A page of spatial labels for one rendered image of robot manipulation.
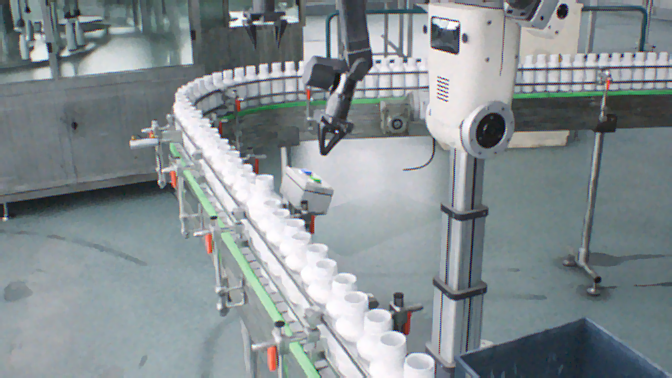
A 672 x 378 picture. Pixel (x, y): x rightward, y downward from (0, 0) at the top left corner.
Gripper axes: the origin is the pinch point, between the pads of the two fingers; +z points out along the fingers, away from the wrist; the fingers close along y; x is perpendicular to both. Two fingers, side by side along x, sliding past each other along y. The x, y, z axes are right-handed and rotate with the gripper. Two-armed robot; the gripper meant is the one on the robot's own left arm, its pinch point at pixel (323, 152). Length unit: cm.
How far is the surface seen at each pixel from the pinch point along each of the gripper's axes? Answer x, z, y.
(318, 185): -0.6, 7.4, 3.9
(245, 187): -18.8, 10.5, 5.9
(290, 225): -17.5, 8.7, 32.4
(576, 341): 39, 15, 57
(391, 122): 74, 1, -100
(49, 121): -52, 77, -293
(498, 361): 21, 21, 57
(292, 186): -4.4, 10.5, -2.1
